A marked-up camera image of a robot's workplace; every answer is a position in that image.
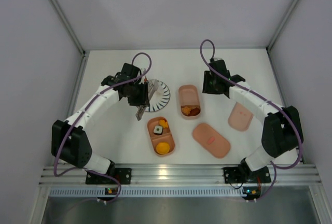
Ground metal serving tongs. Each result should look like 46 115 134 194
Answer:
135 79 159 121

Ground pink divided lunch box tray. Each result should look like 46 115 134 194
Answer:
178 85 201 120

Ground brown meat slice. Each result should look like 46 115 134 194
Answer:
188 108 201 116

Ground orange fried nugget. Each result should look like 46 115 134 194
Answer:
181 106 191 116

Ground orange fish shaped food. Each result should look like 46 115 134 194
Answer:
159 119 169 129

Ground light pink lid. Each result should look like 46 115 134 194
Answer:
228 103 254 132

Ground pink lunch box lid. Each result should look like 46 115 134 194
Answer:
192 123 231 159

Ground orange round dumpling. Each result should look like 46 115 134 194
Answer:
156 142 170 155

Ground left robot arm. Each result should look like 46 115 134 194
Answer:
51 63 149 176

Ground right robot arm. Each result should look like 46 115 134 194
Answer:
202 58 303 178

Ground blue striped white plate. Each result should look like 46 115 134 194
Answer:
145 79 171 113

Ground sushi roll piece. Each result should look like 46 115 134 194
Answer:
153 125 163 135

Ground aluminium mounting rail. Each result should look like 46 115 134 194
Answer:
39 164 322 187

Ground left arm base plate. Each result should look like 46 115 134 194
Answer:
85 167 132 185

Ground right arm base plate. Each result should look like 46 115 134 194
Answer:
223 166 272 184

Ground left aluminium frame post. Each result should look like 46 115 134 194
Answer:
48 0 86 57

